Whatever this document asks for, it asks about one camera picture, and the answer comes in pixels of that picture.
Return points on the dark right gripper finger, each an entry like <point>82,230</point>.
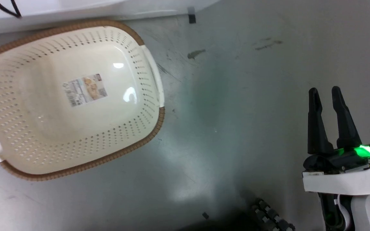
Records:
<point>315,128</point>
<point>345,125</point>

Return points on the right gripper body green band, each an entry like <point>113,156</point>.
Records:
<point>345,170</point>

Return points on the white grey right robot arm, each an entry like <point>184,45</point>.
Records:
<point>355,211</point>

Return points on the cream perforated laundry basket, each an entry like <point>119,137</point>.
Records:
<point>43,128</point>

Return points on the black tape piece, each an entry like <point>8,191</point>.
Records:
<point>191,16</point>

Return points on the paper label sticker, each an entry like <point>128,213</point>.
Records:
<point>84,89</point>

